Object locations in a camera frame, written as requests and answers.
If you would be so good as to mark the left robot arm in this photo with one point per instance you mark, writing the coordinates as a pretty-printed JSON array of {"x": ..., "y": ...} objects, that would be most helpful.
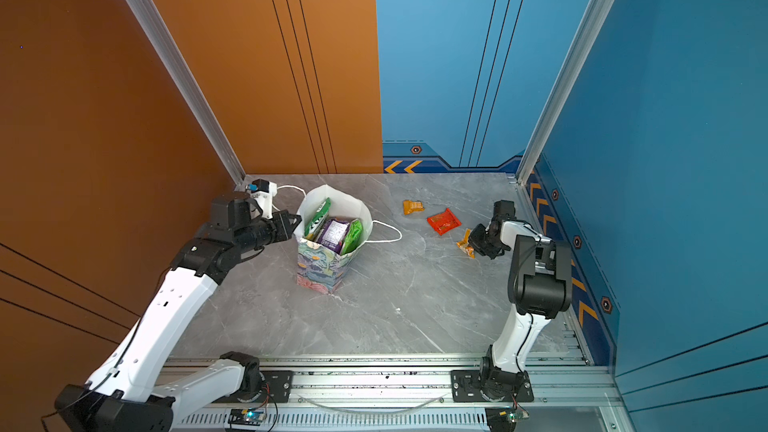
[{"x": 122, "y": 394}]

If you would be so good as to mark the small orange snack packet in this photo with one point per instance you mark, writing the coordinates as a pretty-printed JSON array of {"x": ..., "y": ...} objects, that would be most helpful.
[{"x": 411, "y": 206}]

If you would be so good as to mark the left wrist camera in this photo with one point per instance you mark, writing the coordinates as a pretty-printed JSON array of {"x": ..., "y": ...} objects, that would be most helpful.
[{"x": 263, "y": 193}]

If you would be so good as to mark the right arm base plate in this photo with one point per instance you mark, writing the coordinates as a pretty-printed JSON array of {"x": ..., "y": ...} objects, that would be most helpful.
[{"x": 469, "y": 386}]

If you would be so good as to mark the circuit board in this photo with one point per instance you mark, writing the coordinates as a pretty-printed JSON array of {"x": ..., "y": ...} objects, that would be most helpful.
[
  {"x": 505, "y": 419},
  {"x": 246, "y": 417}
]

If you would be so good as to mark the large green chips bag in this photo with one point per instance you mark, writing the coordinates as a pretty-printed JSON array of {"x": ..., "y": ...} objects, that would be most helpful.
[{"x": 353, "y": 237}]

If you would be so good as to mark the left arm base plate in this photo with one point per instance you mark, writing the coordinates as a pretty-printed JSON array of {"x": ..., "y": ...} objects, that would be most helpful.
[{"x": 266, "y": 385}]

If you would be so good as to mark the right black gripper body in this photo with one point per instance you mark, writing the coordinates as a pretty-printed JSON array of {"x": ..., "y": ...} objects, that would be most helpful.
[{"x": 481, "y": 239}]

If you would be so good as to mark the floral white paper bag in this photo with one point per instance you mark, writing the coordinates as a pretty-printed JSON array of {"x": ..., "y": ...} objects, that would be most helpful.
[{"x": 319, "y": 268}]

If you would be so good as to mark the aluminium rail frame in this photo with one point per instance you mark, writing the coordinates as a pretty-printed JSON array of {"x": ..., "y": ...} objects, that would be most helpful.
[{"x": 413, "y": 393}]

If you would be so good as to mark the right circuit board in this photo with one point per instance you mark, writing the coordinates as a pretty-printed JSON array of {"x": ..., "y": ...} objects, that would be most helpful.
[{"x": 505, "y": 419}]

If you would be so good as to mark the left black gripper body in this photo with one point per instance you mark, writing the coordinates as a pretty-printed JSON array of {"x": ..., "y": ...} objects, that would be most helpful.
[{"x": 263, "y": 233}]

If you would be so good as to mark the purple white snack bag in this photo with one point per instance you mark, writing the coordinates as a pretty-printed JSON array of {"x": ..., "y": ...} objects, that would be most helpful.
[{"x": 332, "y": 234}]

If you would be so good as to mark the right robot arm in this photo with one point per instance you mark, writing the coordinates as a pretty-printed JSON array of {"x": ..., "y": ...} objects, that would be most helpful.
[{"x": 539, "y": 287}]

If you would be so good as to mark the small red snack packet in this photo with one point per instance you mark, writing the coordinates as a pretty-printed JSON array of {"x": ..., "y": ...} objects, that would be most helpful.
[{"x": 444, "y": 222}]

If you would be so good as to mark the green white snack bag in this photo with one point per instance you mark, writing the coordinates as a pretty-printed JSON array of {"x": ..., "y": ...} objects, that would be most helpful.
[{"x": 316, "y": 222}]

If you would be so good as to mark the yellow orange snack packet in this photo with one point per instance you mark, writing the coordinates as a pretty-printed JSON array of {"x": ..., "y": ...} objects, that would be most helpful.
[{"x": 465, "y": 246}]

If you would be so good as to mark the left circuit board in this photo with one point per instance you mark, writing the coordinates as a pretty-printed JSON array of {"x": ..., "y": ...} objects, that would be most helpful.
[{"x": 246, "y": 417}]

